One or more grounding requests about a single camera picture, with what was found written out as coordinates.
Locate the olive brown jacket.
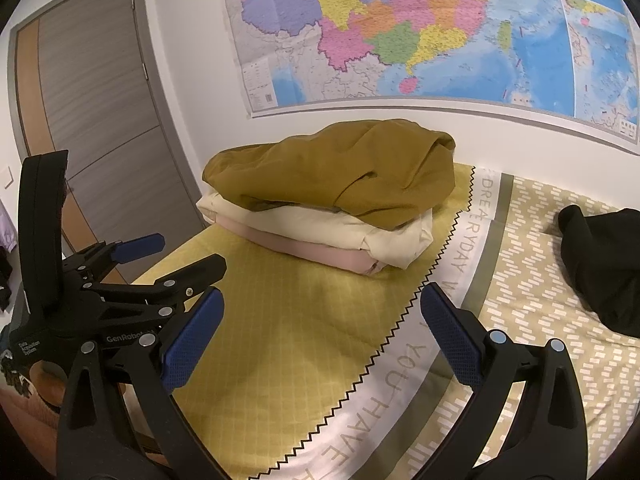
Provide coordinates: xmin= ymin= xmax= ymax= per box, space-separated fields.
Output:
xmin=202 ymin=119 xmax=456 ymax=231

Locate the cream folded quilt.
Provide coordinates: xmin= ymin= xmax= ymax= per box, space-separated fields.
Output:
xmin=196 ymin=190 xmax=434 ymax=269

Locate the colourful wall map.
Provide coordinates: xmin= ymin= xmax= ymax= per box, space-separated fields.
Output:
xmin=224 ymin=0 xmax=639 ymax=152

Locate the yellow patterned bed sheet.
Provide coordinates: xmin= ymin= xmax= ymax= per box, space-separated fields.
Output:
xmin=141 ymin=165 xmax=639 ymax=479

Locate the black garment on bed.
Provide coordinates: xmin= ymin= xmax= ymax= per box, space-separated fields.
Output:
xmin=558 ymin=205 xmax=640 ymax=338

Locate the pink folded blanket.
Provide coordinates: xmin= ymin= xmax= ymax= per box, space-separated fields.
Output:
xmin=215 ymin=216 xmax=386 ymax=275

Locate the grey wooden door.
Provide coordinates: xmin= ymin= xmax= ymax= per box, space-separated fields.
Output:
xmin=8 ymin=0 xmax=204 ymax=254

